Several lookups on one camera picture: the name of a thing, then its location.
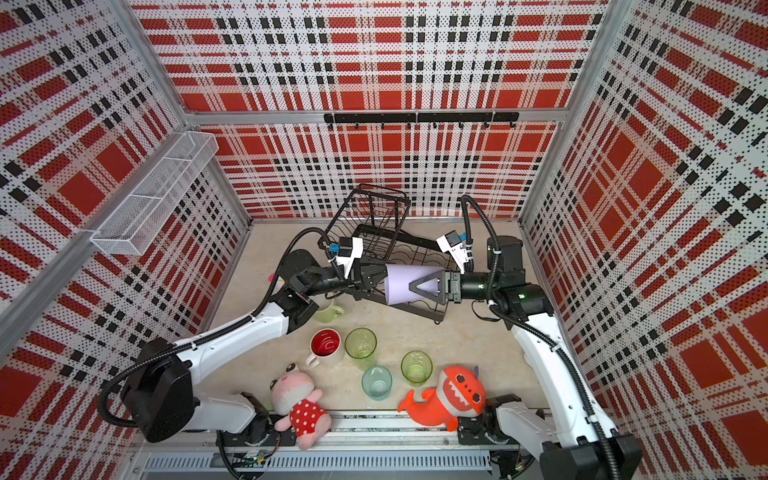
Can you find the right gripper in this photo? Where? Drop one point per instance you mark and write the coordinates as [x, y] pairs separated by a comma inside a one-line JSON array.
[[449, 283]]

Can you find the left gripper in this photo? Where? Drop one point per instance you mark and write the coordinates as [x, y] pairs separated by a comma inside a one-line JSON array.
[[362, 278]]

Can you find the lavender plastic cup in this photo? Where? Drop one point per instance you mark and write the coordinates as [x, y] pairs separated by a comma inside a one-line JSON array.
[[396, 284]]

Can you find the tall green glass cup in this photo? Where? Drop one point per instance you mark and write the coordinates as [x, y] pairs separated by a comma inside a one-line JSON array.
[[360, 345]]

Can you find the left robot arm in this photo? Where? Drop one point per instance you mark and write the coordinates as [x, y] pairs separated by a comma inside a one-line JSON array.
[[156, 394]]

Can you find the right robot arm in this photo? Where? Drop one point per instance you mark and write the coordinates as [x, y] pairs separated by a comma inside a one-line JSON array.
[[582, 442]]

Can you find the white mug red interior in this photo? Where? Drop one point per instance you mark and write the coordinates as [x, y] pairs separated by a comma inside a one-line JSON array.
[[326, 349]]

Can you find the short green glass cup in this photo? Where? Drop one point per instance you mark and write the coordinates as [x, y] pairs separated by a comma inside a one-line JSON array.
[[416, 367]]

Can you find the teal glass cup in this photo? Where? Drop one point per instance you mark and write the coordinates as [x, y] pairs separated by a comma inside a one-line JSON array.
[[377, 382]]

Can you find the red shark plush toy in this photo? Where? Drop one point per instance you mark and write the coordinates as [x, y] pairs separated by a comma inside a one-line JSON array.
[[458, 394]]

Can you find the pink bear plush toy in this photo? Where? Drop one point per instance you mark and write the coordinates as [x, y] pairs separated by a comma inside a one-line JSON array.
[[295, 399]]

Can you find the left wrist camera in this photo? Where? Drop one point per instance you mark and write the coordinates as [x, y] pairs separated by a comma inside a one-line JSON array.
[[345, 252]]

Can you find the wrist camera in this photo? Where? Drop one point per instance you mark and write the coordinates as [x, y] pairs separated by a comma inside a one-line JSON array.
[[453, 244], [345, 252]]

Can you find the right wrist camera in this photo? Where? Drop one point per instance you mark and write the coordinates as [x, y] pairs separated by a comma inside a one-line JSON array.
[[453, 244]]

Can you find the black wire dish rack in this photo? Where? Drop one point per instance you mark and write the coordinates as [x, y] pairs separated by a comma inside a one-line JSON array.
[[377, 214]]

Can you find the white mug green handle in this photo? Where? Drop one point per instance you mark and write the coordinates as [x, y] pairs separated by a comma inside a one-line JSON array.
[[328, 311]]

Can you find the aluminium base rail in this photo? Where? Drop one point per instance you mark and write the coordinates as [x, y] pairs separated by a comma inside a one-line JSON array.
[[504, 443]]

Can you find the black wall hook rail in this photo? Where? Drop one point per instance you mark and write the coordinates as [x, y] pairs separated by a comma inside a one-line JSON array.
[[483, 117]]

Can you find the white wire wall basket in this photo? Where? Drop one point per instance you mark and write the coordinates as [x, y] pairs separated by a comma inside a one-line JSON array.
[[137, 220]]

